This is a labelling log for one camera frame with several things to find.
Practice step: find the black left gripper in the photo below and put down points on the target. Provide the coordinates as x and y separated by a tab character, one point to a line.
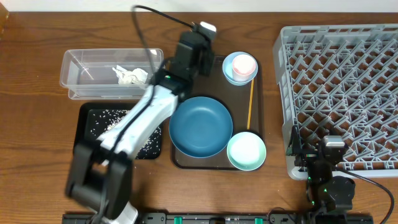
206	64

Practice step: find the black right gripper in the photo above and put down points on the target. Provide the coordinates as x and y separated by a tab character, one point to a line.
308	154

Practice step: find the white napkin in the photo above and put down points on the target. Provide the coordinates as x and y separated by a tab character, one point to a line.
137	76

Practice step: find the dark blue plate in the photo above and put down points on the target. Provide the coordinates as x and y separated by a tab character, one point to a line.
201	127

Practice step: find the pile of white rice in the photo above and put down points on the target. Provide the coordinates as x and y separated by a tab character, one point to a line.
100	121

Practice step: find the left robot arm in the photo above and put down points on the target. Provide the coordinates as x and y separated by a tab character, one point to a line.
100	175

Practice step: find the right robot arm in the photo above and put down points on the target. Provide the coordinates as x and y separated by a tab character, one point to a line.
331	196

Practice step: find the grey dishwasher rack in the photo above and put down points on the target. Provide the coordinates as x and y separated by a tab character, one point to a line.
341	78

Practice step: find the light blue small bowl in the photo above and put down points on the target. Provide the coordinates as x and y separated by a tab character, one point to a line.
228	71

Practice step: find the mint green bowl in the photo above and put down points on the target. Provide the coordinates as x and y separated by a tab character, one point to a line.
246	151

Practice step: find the white pink cup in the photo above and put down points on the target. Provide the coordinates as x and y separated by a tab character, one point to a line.
243	67

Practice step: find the wooden chopstick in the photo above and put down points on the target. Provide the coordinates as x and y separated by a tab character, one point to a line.
250	105

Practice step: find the brown serving tray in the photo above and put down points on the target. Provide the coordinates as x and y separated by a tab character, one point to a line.
236	100

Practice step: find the clear plastic bin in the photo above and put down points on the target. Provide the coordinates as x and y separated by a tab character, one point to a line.
88	73

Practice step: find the black plastic tray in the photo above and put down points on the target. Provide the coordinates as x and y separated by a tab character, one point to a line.
84	110

